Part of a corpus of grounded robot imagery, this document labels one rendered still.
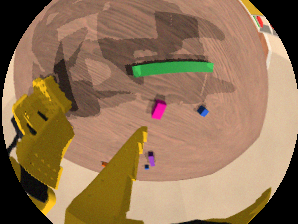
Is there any magenta rod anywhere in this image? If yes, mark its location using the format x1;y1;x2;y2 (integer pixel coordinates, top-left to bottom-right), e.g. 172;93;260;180
151;99;167;120

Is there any purple rod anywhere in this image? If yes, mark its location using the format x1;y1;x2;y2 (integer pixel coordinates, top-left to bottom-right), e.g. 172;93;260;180
148;152;155;166

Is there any green rod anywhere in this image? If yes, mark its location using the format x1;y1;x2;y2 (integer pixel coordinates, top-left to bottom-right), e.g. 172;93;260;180
132;61;214;78

